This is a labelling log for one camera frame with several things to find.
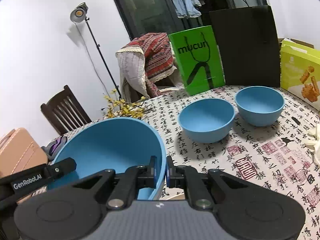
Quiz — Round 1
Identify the red patterned blanket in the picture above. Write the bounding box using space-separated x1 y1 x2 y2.
125 32 179 98

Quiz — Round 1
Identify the pink ribbed vanity suitcase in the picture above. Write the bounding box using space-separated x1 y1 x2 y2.
0 127 48 178

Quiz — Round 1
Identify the dark wooden chair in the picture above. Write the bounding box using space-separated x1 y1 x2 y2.
40 85 92 135

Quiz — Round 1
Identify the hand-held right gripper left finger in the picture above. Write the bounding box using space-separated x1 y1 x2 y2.
67 156 157 209

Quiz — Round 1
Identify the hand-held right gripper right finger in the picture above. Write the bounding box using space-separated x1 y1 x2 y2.
166 156 255 209

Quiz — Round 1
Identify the studio lamp on black stand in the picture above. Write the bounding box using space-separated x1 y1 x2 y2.
70 2 123 100

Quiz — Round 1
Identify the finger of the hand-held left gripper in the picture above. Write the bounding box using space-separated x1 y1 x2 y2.
47 157 77 179

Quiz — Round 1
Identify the crumpled white tissue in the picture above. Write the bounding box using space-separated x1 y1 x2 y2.
305 123 320 165

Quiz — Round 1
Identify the grey purple folded cloth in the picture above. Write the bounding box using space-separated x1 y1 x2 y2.
41 135 68 160

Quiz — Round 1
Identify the blue bowl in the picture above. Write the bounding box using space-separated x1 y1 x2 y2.
178 98 236 144
47 117 167 200
235 86 285 127

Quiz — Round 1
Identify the black paper bag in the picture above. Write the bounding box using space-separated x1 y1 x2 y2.
209 0 281 88

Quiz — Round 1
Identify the green paper bag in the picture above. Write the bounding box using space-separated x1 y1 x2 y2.
168 25 225 96

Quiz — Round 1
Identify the dark framed sliding glass door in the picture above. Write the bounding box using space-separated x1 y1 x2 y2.
105 0 269 43

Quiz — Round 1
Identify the yellow blossom branch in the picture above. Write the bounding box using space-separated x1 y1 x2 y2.
104 89 153 119

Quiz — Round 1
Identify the beige cloth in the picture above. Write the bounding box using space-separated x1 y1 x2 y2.
121 76 140 103

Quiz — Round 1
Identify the yellow-green snack box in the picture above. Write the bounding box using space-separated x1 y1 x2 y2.
280 38 320 110

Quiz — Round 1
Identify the calligraphy printed tablecloth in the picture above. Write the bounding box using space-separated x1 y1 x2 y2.
0 85 320 240

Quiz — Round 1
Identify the white quilted cloth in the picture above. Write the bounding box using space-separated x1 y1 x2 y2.
115 48 147 99

